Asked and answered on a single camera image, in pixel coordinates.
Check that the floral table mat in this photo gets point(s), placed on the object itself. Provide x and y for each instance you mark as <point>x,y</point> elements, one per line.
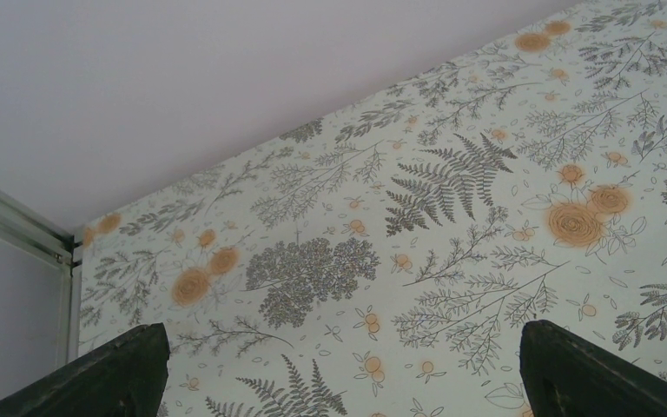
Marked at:
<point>382,260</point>

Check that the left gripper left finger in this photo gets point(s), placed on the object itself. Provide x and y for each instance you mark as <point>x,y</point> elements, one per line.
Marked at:
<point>123,377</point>

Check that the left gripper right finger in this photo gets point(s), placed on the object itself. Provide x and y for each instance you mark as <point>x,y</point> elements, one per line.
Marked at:
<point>566,375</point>

